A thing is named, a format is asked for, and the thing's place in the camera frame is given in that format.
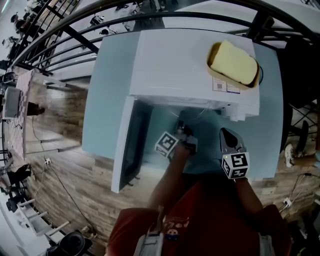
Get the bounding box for light blue table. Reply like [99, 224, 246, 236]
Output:
[81, 34, 285, 180]

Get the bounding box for black padded chair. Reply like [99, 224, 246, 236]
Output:
[46, 231, 93, 256]

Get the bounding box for white microwave door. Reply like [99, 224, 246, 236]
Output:
[110, 95, 154, 194]

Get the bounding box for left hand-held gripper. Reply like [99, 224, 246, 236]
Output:
[154, 109, 199, 161]

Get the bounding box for black office chair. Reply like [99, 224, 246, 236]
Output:
[279, 34, 320, 151]

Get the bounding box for checkered table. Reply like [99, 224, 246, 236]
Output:
[7, 68, 36, 161]

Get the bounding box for person's right forearm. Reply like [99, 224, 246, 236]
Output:
[234, 177, 265, 216]

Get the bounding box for pale yellow sponge block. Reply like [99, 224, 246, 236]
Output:
[209, 39, 259, 85]

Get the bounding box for person's red shirt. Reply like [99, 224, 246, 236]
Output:
[106, 174, 293, 256]

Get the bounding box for grey chest strap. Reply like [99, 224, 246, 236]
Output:
[133, 204, 165, 256]

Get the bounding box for yellow sponge in tray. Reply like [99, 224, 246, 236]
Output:
[206, 39, 261, 91]

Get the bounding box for black floor cable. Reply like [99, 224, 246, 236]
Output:
[49, 163, 96, 233]

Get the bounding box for round glass turntable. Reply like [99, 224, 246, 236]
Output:
[170, 98, 210, 119]

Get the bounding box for white microwave oven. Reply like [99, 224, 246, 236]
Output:
[110, 28, 261, 194]

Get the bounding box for person's left forearm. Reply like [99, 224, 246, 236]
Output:
[148, 144, 191, 213]

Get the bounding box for black metal frame stool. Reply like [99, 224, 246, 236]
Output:
[287, 102, 320, 153]

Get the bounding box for small white microwave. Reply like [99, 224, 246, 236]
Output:
[2, 86, 21, 120]

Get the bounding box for black metal railing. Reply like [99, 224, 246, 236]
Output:
[9, 0, 320, 76]

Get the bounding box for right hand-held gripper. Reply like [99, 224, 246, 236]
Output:
[219, 127, 250, 180]

